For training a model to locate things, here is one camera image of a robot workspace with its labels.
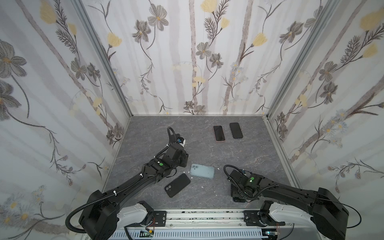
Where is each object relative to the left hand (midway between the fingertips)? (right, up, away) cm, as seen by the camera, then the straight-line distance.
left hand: (183, 151), depth 83 cm
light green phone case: (+11, -14, +9) cm, 20 cm away
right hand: (+27, -23, +1) cm, 36 cm away
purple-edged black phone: (+25, +9, +29) cm, 39 cm away
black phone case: (+38, +11, +29) cm, 49 cm away
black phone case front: (-5, -21, +3) cm, 22 cm away
